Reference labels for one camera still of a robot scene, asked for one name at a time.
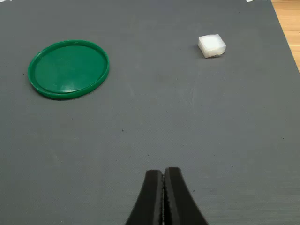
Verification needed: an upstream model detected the small white plastic terminal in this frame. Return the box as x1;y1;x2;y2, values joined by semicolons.
198;34;227;59

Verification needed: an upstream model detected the round green plastic lid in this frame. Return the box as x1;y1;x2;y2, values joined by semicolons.
28;39;110;100

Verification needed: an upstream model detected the dark grey table mat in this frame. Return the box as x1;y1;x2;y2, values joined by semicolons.
0;0;300;225

